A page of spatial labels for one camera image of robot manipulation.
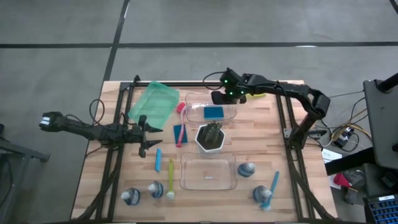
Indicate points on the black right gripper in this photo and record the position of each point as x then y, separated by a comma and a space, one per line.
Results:
234, 84

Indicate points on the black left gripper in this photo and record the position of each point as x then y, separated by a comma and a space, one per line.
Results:
133, 135

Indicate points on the blue sponge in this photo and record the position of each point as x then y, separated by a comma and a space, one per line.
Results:
186, 137
214, 113
158, 160

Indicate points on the red dish brush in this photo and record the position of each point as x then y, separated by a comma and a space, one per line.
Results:
181, 130

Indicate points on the yellow dish brush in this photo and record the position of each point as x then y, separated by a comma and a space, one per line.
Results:
170, 174
258, 95

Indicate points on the blue dish soap bottle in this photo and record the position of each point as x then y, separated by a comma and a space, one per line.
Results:
131, 196
260, 193
246, 169
156, 189

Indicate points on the blue dish brush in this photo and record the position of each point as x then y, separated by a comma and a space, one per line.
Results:
273, 183

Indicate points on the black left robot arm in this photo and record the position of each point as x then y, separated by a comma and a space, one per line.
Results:
81, 129

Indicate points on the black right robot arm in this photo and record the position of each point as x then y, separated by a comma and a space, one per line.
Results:
298, 90

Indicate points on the clear plastic bin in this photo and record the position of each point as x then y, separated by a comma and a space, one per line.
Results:
194, 109
192, 174

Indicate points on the teal translucent plastic bin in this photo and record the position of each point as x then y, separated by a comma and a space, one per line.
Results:
155, 102

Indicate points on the green cactus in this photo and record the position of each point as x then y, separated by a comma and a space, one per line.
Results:
210, 135

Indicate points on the white hexagonal plant pot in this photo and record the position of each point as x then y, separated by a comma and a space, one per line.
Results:
210, 152

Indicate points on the white paper sheet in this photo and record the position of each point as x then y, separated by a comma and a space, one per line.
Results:
329, 155

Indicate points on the grey metal stand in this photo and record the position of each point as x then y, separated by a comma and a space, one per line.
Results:
26, 152

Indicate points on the small electronics box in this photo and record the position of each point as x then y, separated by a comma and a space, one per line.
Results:
343, 139

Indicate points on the red cloth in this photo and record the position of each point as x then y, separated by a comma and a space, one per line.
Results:
340, 180

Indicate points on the black equipment cart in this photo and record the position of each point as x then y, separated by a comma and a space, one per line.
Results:
384, 124

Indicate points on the backlit computer keyboard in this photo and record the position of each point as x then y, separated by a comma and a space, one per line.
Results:
384, 211

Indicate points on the black aluminium table frame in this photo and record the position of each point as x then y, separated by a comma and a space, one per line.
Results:
174, 84

